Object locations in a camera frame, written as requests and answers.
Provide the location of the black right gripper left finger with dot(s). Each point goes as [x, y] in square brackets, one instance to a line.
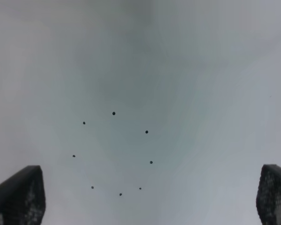
[22, 197]

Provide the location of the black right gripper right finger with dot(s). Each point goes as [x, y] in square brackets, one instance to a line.
[268, 199]

